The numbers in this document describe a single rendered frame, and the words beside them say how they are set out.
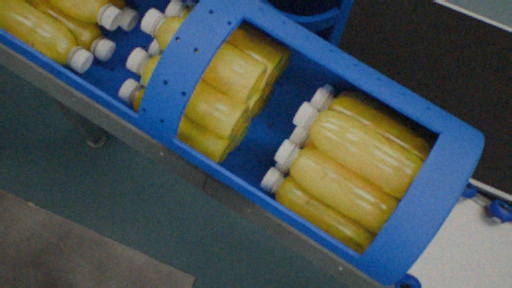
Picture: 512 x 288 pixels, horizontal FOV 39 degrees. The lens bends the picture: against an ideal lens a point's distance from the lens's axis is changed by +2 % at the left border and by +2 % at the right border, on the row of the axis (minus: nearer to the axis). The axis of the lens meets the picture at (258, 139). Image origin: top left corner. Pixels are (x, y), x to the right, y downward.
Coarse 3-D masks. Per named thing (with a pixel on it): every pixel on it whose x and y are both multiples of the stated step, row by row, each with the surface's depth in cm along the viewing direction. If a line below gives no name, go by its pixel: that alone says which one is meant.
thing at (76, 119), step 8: (56, 104) 189; (64, 104) 182; (64, 112) 194; (72, 112) 190; (72, 120) 200; (80, 120) 198; (88, 120) 204; (80, 128) 205; (88, 128) 208; (96, 128) 214; (88, 136) 212; (96, 136) 218; (104, 136) 226; (96, 144) 222
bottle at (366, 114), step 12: (336, 96) 114; (348, 96) 114; (324, 108) 114; (336, 108) 112; (348, 108) 112; (360, 108) 112; (372, 108) 113; (360, 120) 111; (372, 120) 111; (384, 120) 111; (396, 120) 113; (384, 132) 111; (396, 132) 111; (408, 132) 111; (408, 144) 110; (420, 144) 110; (432, 144) 111; (420, 156) 110
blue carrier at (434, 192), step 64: (128, 0) 133; (192, 0) 128; (256, 0) 113; (192, 64) 104; (320, 64) 123; (256, 128) 129; (448, 128) 104; (256, 192) 109; (448, 192) 99; (384, 256) 103
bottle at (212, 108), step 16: (144, 64) 114; (144, 80) 113; (192, 96) 111; (208, 96) 111; (224, 96) 111; (192, 112) 112; (208, 112) 111; (224, 112) 110; (240, 112) 110; (208, 128) 113; (224, 128) 111
